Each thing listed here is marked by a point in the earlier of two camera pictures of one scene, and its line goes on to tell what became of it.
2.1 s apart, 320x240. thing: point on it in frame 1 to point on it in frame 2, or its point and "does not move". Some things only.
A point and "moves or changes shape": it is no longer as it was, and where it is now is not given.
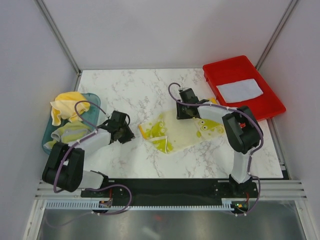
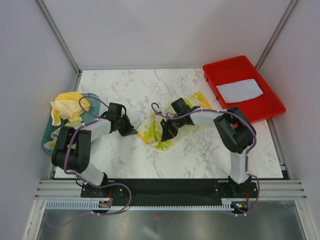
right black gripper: (179, 114) to (168, 132)
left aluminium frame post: (61, 40) does not move
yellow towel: (69, 105) does not move
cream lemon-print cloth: (170, 134) moves or changes shape
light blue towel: (236, 91) does not move
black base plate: (166, 190) does not move
